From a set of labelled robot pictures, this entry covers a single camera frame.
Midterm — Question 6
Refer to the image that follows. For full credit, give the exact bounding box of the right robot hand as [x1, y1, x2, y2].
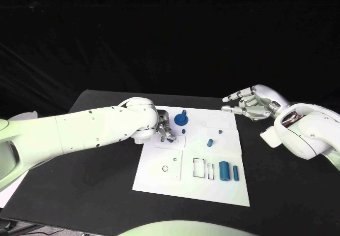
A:
[220, 84, 290, 121]

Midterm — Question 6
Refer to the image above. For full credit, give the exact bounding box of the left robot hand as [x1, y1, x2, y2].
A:
[155, 109, 175, 144]

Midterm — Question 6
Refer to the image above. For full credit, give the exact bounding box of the white task board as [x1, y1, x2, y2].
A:
[130, 105, 250, 207]

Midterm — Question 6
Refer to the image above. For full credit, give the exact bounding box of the blue gear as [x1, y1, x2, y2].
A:
[172, 114, 189, 126]

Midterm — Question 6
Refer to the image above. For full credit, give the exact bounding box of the blue large cylinder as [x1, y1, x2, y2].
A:
[217, 161, 230, 181]

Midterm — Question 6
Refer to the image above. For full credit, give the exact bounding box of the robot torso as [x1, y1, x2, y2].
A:
[116, 220, 254, 236]

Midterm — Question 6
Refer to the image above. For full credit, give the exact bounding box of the white cable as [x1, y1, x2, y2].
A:
[116, 97, 138, 108]

